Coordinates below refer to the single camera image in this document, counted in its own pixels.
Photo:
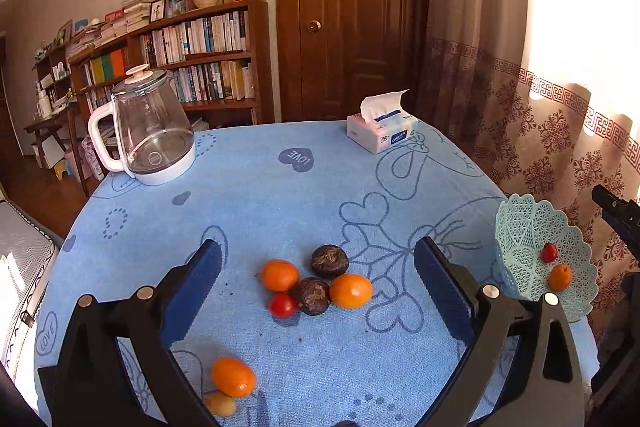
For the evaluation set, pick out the low wooden table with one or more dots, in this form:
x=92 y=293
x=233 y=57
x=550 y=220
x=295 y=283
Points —
x=47 y=127

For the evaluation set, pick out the row of mixed books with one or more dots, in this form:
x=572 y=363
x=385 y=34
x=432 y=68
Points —
x=215 y=82

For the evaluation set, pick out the brown wooden bookshelf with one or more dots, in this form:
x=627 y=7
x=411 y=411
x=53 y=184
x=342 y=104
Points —
x=259 y=57

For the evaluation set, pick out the red cherry tomato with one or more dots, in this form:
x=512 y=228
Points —
x=549 y=253
x=283 y=305

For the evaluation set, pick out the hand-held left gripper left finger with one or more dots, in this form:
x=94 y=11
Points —
x=192 y=297

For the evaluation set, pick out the brown wooden door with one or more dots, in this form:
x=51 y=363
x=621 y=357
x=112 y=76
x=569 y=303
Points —
x=360 y=7

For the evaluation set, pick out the glass kettle with white base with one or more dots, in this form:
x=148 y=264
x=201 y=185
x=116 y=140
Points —
x=150 y=132

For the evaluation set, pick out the row of white books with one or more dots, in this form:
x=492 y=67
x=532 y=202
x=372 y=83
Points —
x=200 y=34

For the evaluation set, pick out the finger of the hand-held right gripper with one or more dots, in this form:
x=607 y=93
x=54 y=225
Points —
x=616 y=213

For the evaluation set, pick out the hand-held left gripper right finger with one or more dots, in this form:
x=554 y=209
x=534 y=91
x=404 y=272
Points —
x=440 y=292

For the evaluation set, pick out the light green lattice plastic basket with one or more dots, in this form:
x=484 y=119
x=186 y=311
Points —
x=525 y=232

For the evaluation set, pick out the beige patterned curtain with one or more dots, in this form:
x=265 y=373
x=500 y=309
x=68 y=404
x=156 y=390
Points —
x=525 y=132

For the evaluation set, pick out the brass door knob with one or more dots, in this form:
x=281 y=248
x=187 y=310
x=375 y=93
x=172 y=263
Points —
x=313 y=26

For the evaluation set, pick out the white tissue pack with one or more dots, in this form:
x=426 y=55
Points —
x=382 y=132

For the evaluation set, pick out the white lace cover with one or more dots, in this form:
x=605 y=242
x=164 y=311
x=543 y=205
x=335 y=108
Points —
x=22 y=267

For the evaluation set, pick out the small orange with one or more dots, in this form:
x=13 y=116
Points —
x=233 y=376
x=351 y=291
x=559 y=278
x=279 y=275

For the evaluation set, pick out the dark brown water chestnut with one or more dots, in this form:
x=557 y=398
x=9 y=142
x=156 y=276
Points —
x=329 y=261
x=345 y=424
x=311 y=295

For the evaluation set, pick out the small wooden side shelf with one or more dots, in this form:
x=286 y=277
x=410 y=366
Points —
x=52 y=67

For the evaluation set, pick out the small yellow fruit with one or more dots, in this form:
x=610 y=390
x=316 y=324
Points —
x=220 y=404

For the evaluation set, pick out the small picture frame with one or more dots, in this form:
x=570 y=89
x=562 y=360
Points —
x=158 y=9

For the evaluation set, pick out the row of colourful books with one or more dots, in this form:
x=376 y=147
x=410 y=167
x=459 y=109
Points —
x=107 y=64

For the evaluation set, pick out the stacks of lying books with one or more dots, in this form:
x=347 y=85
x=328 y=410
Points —
x=115 y=24

